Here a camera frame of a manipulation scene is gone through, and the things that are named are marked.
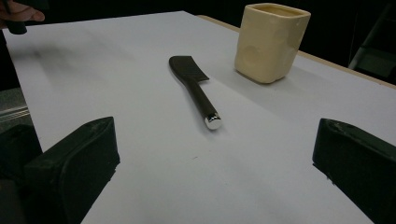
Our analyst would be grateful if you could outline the cream square ceramic cup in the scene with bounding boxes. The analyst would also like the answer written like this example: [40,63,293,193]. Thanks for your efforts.
[233,3,312,85]

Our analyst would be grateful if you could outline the white table cover sheet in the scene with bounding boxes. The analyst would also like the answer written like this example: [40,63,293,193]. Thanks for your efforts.
[2,10,396,224]

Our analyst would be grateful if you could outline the black metal frame stand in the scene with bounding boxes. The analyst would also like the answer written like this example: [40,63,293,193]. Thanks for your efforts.
[347,3,396,79]

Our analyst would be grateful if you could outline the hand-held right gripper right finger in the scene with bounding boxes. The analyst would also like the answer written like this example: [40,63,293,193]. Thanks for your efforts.
[312,118,396,224]

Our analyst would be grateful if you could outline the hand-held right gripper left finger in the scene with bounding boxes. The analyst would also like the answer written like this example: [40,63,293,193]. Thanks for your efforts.
[23,116,121,224]

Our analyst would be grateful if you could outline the metal floor rail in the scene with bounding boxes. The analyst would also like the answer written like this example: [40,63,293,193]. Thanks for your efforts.
[0,105,30,123]

